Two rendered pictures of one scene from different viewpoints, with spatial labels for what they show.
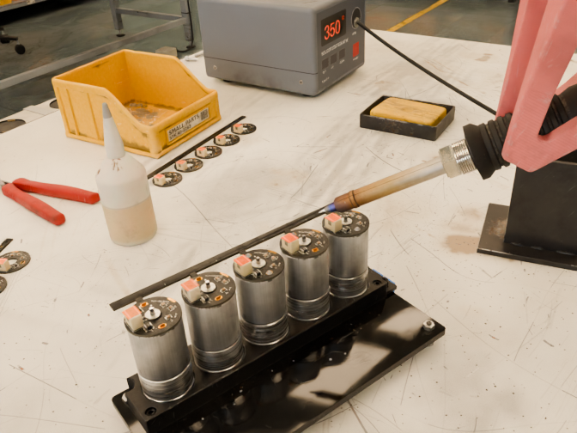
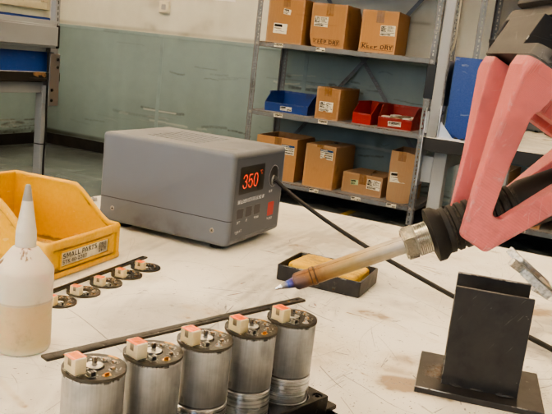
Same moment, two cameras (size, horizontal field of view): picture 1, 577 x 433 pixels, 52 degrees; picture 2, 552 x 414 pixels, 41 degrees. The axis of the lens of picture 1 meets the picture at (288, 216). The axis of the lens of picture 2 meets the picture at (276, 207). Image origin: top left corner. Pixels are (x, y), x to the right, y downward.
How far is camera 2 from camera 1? 10 cm
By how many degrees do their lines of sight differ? 23
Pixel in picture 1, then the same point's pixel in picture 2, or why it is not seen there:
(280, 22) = (197, 164)
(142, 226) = (38, 333)
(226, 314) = (171, 379)
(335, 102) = (246, 256)
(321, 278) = (266, 369)
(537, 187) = (475, 319)
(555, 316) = not seen: outside the picture
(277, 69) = (186, 213)
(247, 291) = (192, 365)
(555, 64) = (508, 143)
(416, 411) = not seen: outside the picture
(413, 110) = not seen: hidden behind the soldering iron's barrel
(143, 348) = (81, 399)
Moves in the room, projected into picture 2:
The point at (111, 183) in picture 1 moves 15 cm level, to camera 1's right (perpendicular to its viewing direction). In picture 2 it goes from (16, 273) to (273, 287)
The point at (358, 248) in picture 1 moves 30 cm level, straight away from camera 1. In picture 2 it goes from (305, 344) to (282, 213)
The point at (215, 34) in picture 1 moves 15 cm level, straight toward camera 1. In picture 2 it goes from (119, 172) to (131, 205)
